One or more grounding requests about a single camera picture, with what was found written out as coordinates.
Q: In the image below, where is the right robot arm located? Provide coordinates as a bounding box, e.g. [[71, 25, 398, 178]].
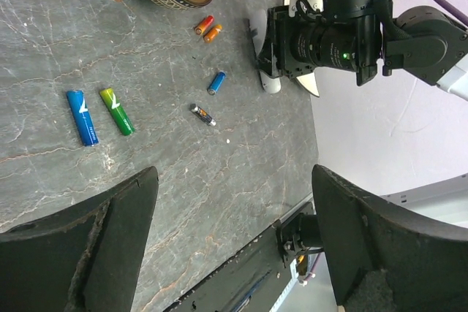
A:
[[249, 0, 467, 99]]

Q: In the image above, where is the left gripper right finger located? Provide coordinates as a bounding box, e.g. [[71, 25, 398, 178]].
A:
[[312, 164, 467, 311]]

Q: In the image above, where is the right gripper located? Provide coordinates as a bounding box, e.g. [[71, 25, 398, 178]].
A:
[[244, 5, 303, 79]]

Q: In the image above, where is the red orange battery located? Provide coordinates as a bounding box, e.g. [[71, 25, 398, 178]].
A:
[[194, 15, 214, 35]]

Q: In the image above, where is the white cable duct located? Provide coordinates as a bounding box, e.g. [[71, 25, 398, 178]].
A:
[[269, 254, 314, 312]]

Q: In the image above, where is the white remote control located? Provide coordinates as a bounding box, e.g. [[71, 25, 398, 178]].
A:
[[249, 9, 281, 94]]

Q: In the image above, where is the white square plate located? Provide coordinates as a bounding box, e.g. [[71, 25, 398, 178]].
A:
[[296, 72, 320, 97]]

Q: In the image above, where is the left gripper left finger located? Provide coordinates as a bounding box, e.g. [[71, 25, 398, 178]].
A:
[[1, 167, 159, 311]]

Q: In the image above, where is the dark blue battery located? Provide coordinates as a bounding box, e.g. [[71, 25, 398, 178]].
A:
[[207, 71, 226, 96]]

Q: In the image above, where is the aluminium frame profile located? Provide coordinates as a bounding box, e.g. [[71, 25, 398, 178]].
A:
[[382, 174, 468, 228]]

